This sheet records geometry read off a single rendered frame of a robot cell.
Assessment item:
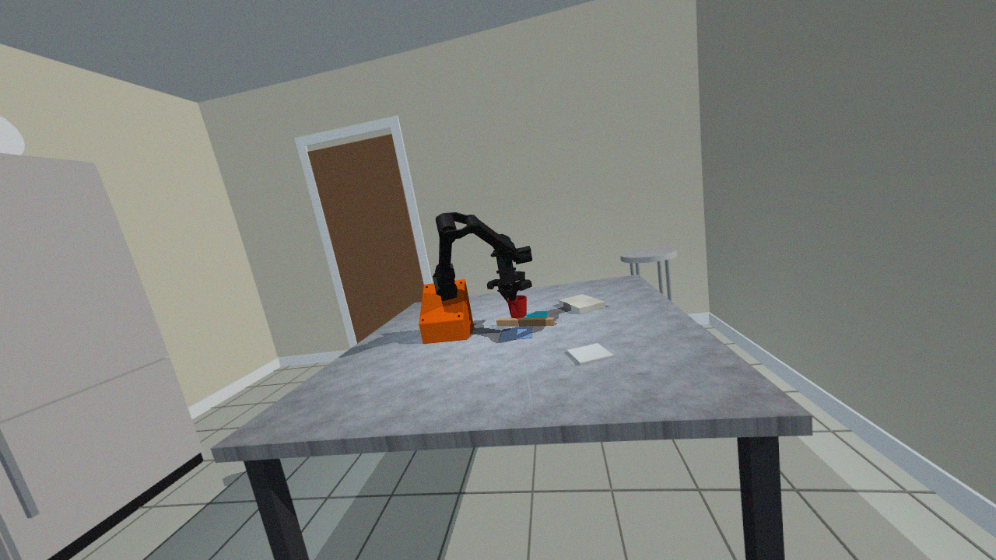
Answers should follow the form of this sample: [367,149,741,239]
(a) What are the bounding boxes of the white flat rectangular tile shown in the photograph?
[567,343,614,365]

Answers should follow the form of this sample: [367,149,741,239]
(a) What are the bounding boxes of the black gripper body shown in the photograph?
[487,266,532,291]

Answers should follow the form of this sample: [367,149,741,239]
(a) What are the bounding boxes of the tan wooden flat bar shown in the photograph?
[496,317,555,327]

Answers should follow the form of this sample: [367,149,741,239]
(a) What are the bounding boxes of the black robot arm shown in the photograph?
[433,212,532,301]

